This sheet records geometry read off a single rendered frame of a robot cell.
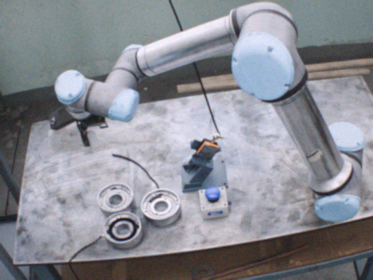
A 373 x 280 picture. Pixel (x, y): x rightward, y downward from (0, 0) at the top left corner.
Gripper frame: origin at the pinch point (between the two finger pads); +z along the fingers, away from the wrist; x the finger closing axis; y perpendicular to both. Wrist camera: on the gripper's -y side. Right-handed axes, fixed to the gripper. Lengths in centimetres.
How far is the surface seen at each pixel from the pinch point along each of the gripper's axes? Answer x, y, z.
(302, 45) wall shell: 75, 109, 136
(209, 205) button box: -27.3, 30.2, -4.9
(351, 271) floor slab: -60, 91, 72
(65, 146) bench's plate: 1.2, -11.6, 18.6
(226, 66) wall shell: 72, 61, 147
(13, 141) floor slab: 44, -73, 139
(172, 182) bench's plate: -17.7, 21.4, 6.3
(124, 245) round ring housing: -35.0, 6.8, -6.7
